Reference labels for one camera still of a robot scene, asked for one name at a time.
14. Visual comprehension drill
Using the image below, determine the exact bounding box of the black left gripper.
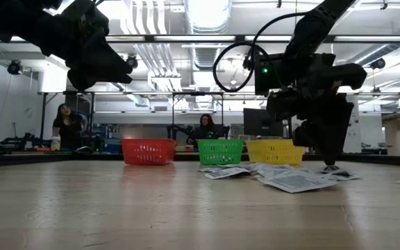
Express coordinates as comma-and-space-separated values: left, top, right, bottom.
39, 0, 134, 92

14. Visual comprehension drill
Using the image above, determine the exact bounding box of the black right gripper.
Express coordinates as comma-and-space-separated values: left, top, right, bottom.
254, 51, 368, 166

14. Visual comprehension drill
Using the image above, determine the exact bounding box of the black ceiling spotlight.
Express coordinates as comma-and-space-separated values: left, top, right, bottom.
7, 59, 23, 76
242, 51, 256, 70
369, 57, 387, 70
125, 54, 139, 70

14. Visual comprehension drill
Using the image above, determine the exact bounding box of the white square pillar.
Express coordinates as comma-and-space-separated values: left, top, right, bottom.
345, 95, 361, 154

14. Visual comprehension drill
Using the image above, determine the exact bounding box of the yellow plastic basket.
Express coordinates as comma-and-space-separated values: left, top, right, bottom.
246, 138, 306, 165

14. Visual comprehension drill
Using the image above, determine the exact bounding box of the large black computer monitor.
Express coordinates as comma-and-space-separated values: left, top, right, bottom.
243, 108, 284, 138

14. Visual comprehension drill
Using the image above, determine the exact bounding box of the person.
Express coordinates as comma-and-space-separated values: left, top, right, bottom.
51, 103, 85, 151
185, 113, 226, 151

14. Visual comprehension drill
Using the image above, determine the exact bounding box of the white bottle yellow label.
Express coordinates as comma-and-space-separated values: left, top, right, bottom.
50, 135, 62, 152

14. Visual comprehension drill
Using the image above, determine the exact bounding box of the red plastic basket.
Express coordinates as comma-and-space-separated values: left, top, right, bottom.
121, 138, 177, 166

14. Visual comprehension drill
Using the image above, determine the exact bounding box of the green plastic basket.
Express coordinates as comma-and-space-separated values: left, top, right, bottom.
196, 138, 245, 166

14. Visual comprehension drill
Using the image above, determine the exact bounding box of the black overhead light bar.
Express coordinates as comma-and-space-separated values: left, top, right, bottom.
0, 33, 400, 44

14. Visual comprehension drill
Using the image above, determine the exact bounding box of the black background rack frame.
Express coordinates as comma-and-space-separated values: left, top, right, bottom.
39, 90, 226, 140

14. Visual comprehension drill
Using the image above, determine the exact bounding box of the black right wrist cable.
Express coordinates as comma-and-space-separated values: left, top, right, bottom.
212, 11, 309, 94

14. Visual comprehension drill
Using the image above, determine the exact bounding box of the silver ventilation duct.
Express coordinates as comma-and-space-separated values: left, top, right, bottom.
184, 0, 233, 72

